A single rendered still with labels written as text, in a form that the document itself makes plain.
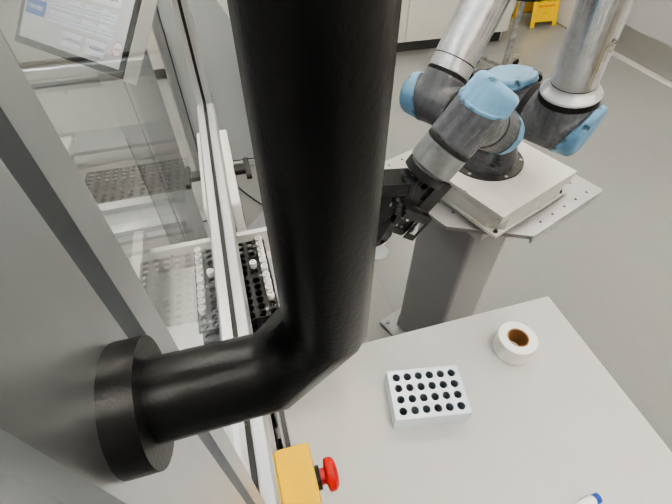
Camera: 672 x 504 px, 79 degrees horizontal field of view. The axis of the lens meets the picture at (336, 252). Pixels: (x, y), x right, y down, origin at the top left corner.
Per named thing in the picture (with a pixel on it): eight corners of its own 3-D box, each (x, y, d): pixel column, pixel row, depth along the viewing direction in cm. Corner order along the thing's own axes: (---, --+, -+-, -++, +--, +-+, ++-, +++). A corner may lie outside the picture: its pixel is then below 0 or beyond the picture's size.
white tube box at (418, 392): (452, 374, 73) (457, 364, 70) (467, 421, 68) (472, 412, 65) (384, 380, 72) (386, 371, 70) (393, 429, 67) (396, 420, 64)
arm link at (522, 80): (487, 106, 105) (502, 52, 94) (536, 126, 98) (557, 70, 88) (459, 124, 99) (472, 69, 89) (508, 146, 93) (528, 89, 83)
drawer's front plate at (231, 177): (234, 165, 107) (225, 128, 99) (248, 241, 88) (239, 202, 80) (227, 167, 106) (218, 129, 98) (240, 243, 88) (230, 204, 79)
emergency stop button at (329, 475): (333, 460, 55) (333, 450, 52) (341, 492, 52) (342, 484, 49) (311, 466, 54) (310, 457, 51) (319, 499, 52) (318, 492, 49)
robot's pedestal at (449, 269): (431, 289, 182) (473, 139, 126) (483, 337, 165) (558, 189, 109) (379, 323, 170) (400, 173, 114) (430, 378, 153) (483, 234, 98)
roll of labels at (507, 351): (529, 336, 79) (536, 325, 76) (532, 369, 74) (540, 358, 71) (491, 329, 80) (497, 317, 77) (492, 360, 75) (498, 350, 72)
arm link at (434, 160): (442, 150, 57) (418, 122, 63) (421, 175, 59) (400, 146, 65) (474, 169, 62) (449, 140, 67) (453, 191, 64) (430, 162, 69)
